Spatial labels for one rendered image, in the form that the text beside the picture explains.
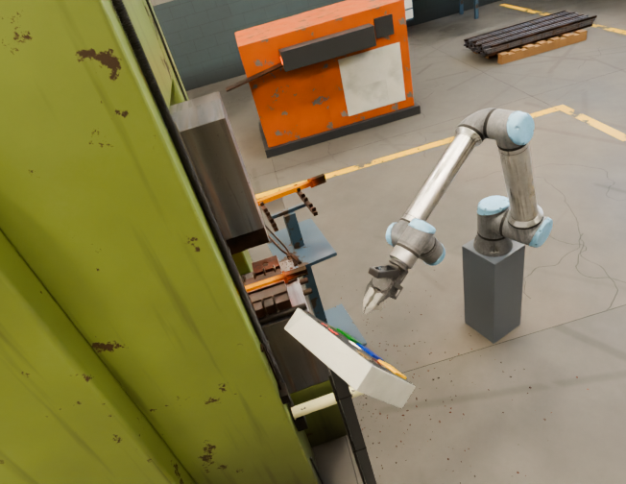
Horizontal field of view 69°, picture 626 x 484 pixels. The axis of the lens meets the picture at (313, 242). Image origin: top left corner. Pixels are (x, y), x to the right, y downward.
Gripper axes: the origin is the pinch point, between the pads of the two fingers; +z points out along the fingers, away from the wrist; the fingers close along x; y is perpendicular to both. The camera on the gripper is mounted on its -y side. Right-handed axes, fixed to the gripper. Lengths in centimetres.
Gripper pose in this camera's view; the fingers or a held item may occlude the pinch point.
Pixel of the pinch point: (365, 309)
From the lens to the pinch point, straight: 157.3
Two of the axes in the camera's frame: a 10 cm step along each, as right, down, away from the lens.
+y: 5.7, 4.3, 7.0
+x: -6.1, -3.5, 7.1
